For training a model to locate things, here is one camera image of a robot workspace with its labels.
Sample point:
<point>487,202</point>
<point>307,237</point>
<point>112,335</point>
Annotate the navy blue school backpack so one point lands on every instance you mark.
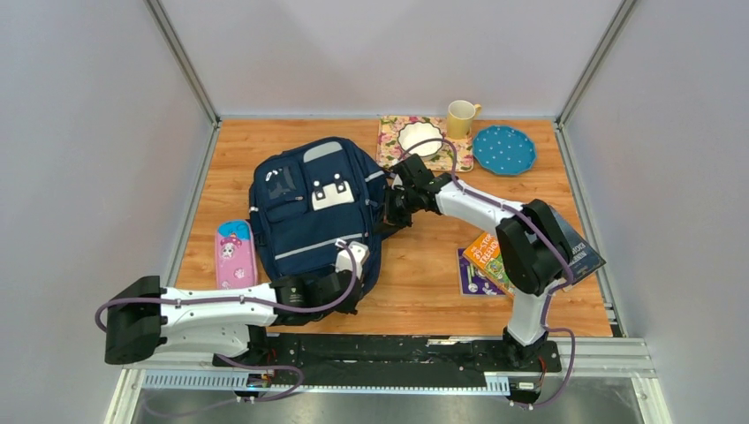
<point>304,199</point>

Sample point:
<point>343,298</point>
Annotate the dark blue novel book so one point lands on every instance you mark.
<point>585,259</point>

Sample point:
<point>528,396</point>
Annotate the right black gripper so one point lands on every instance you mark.
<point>391,216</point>

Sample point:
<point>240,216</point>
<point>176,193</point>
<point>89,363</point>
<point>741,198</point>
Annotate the white scalloped bowl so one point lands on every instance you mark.
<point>420,138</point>

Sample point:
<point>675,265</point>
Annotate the pink cartoon pencil case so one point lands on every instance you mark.
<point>236,266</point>

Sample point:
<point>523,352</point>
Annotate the blue polka dot plate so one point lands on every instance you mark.
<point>504,150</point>

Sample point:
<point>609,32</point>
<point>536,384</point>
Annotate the floral placemat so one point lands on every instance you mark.
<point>389,149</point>

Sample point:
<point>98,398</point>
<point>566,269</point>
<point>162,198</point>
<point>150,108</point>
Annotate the purple illustrated book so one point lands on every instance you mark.
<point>472,282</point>

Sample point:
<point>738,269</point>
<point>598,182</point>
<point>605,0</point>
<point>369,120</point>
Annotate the orange treehouse children's book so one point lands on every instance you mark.
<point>484,254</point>

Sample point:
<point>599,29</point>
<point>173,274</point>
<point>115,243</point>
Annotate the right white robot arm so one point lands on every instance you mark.
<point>536,254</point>

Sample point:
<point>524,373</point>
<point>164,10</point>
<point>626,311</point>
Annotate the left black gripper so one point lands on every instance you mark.
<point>351,308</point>

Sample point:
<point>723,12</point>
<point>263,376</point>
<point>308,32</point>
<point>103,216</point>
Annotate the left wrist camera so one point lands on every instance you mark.
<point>352,256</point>

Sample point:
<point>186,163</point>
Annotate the yellow mug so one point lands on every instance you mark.
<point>460,117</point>

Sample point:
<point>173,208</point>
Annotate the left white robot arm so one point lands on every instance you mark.
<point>146,319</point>

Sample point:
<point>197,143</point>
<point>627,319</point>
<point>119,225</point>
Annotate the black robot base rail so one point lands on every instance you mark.
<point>298,361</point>

